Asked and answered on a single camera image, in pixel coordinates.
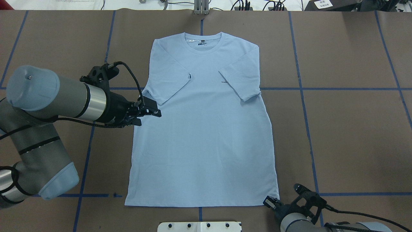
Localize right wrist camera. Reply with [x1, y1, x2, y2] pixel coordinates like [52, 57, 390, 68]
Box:
[292, 183, 327, 225]

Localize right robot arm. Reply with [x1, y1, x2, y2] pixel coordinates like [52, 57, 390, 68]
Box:
[263, 191, 392, 232]

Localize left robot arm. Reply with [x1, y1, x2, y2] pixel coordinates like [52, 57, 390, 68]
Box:
[1, 62, 161, 209]

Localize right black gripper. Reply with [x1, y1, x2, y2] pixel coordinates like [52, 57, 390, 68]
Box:
[263, 196, 314, 223]

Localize aluminium frame post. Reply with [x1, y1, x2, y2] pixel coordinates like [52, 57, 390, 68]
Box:
[194, 0, 210, 15]

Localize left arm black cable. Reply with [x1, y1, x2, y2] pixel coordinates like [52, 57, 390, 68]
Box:
[0, 61, 144, 142]

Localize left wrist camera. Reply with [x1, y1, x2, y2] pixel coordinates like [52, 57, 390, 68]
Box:
[80, 64, 119, 92]

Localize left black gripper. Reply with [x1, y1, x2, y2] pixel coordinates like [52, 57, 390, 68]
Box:
[105, 91, 162, 128]

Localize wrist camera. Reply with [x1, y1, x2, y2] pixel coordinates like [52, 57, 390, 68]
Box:
[80, 64, 119, 92]
[292, 183, 327, 225]

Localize white camera mast base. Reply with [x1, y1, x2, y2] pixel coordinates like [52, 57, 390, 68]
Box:
[157, 221, 242, 232]

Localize light blue t-shirt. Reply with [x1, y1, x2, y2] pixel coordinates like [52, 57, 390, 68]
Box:
[125, 32, 280, 208]

